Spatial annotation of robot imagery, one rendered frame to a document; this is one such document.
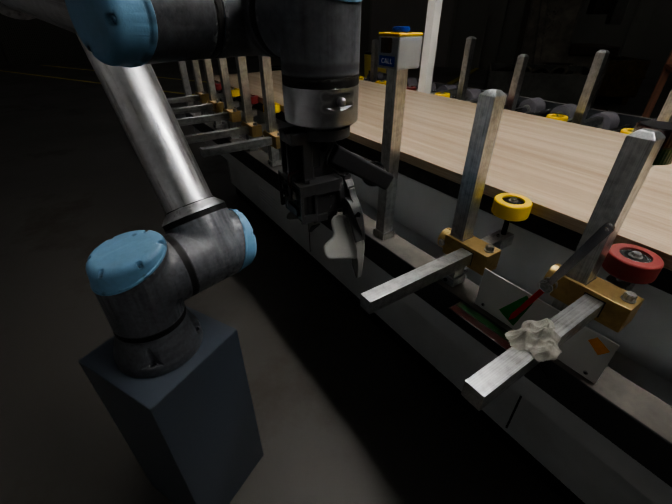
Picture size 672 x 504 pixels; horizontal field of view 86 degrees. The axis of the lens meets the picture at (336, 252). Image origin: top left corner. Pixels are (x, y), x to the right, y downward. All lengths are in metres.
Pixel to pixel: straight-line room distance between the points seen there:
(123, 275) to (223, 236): 0.22
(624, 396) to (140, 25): 0.87
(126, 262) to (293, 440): 0.91
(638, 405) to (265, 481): 1.04
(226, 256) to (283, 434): 0.80
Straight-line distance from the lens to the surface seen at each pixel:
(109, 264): 0.79
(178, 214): 0.85
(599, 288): 0.75
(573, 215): 0.91
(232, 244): 0.85
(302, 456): 1.41
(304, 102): 0.43
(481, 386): 0.52
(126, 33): 0.43
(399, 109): 0.94
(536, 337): 0.59
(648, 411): 0.84
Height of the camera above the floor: 1.25
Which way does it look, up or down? 33 degrees down
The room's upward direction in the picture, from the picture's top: straight up
